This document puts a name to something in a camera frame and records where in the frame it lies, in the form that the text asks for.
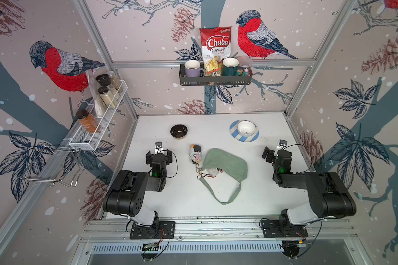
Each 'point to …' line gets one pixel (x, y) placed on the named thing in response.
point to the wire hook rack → (56, 163)
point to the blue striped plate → (234, 132)
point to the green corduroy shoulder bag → (230, 165)
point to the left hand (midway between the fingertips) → (161, 146)
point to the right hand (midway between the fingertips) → (274, 147)
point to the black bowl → (179, 131)
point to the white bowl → (246, 128)
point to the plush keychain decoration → (195, 155)
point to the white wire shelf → (88, 133)
